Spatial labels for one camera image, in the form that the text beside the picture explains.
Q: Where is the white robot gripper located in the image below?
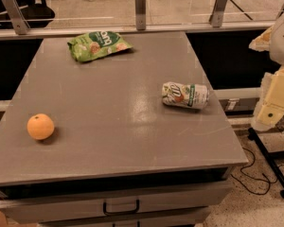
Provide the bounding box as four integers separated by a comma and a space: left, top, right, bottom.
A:
249, 12, 284, 131

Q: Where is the orange fruit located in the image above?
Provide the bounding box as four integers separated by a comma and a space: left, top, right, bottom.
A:
27, 113, 55, 140

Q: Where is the white green soda can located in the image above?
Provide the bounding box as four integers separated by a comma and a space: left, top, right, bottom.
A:
162, 82, 209, 110

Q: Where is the black stand leg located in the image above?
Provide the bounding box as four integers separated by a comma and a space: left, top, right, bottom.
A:
248, 128, 284, 199

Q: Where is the grey cabinet drawer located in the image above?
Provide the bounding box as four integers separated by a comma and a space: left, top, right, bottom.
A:
0, 181, 231, 223

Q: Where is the lower grey drawer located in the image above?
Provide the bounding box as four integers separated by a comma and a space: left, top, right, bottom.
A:
38, 207, 210, 227

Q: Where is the green snack bag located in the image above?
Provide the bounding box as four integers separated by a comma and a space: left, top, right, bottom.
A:
67, 31, 132, 62

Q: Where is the black office chair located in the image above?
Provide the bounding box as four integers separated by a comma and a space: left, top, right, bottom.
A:
0, 0, 55, 29

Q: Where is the right metal bracket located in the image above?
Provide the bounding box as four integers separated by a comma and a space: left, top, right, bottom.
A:
209, 0, 227, 27

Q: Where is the metal bracket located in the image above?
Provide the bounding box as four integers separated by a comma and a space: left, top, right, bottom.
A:
134, 0, 146, 30
209, 0, 227, 27
1, 0, 30, 35

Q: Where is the middle metal bracket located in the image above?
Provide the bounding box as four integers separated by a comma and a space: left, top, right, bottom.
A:
134, 0, 146, 30

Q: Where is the black drawer handle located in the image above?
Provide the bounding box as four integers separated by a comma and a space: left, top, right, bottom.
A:
102, 200, 140, 216

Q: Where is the metal window rail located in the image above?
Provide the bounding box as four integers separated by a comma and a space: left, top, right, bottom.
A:
0, 21, 275, 41

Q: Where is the left metal bracket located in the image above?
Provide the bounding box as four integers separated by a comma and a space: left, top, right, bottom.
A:
1, 0, 30, 35

